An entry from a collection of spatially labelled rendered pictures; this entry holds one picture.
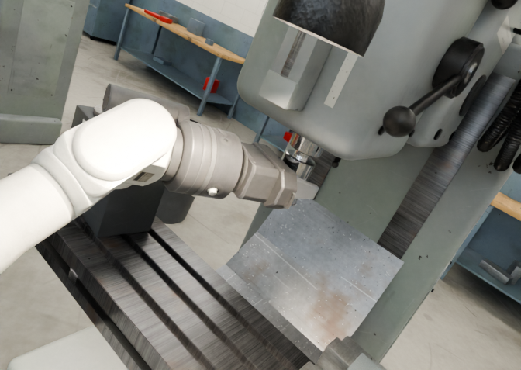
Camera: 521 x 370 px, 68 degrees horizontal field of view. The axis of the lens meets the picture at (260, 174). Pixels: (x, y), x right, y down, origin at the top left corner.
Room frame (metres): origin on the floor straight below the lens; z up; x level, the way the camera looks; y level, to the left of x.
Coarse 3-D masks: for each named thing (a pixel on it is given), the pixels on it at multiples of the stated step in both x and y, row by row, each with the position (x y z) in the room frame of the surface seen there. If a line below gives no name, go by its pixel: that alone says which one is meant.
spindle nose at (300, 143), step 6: (294, 132) 0.53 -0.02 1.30; (294, 138) 0.52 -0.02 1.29; (300, 138) 0.51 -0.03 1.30; (294, 144) 0.51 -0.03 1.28; (300, 144) 0.51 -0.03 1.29; (306, 144) 0.51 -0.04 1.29; (312, 144) 0.51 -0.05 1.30; (300, 150) 0.51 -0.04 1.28; (306, 150) 0.51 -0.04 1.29; (312, 150) 0.51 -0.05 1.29; (318, 150) 0.51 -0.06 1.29; (312, 156) 0.51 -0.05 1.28; (318, 156) 0.52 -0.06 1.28
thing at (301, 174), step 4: (284, 160) 0.52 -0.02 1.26; (288, 164) 0.51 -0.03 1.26; (292, 168) 0.51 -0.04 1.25; (296, 168) 0.51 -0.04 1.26; (300, 168) 0.51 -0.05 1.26; (296, 172) 0.51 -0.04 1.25; (300, 172) 0.51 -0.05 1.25; (304, 172) 0.51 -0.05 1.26; (308, 172) 0.51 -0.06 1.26; (300, 176) 0.51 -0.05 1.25; (304, 176) 0.51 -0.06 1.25; (308, 176) 0.52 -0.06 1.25; (296, 200) 0.52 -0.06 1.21; (292, 204) 0.52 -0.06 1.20
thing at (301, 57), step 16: (288, 32) 0.43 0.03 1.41; (304, 32) 0.42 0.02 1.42; (288, 48) 0.42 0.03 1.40; (304, 48) 0.42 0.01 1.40; (320, 48) 0.42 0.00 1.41; (288, 64) 0.42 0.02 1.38; (304, 64) 0.41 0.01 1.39; (320, 64) 0.43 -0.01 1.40; (272, 80) 0.42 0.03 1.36; (288, 80) 0.41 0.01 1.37; (304, 80) 0.42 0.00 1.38; (272, 96) 0.42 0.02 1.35; (288, 96) 0.41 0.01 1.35; (304, 96) 0.43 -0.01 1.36
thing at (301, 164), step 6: (288, 150) 0.53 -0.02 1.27; (294, 150) 0.54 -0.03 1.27; (288, 156) 0.51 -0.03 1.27; (294, 156) 0.52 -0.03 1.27; (288, 162) 0.51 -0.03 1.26; (294, 162) 0.51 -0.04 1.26; (300, 162) 0.51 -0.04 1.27; (306, 162) 0.51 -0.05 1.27; (312, 162) 0.53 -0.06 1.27; (306, 168) 0.51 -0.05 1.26; (312, 168) 0.52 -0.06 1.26
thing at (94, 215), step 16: (80, 112) 0.74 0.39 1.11; (96, 112) 0.73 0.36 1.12; (112, 192) 0.63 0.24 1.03; (128, 192) 0.65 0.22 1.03; (144, 192) 0.68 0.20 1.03; (160, 192) 0.71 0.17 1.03; (96, 208) 0.64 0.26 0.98; (112, 208) 0.64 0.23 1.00; (128, 208) 0.66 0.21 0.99; (144, 208) 0.69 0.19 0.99; (96, 224) 0.63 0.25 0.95; (112, 224) 0.65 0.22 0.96; (128, 224) 0.67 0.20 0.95; (144, 224) 0.70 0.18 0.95
